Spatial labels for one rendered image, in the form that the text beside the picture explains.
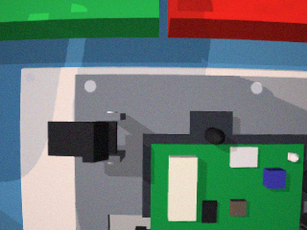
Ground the green bin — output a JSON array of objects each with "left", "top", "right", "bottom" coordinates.
[{"left": 0, "top": 0, "right": 159, "bottom": 41}]

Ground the green circuit board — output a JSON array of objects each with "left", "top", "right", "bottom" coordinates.
[{"left": 151, "top": 144, "right": 304, "bottom": 230}]

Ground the red open-top bin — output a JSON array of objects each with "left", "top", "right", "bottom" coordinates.
[{"left": 168, "top": 0, "right": 307, "bottom": 43}]

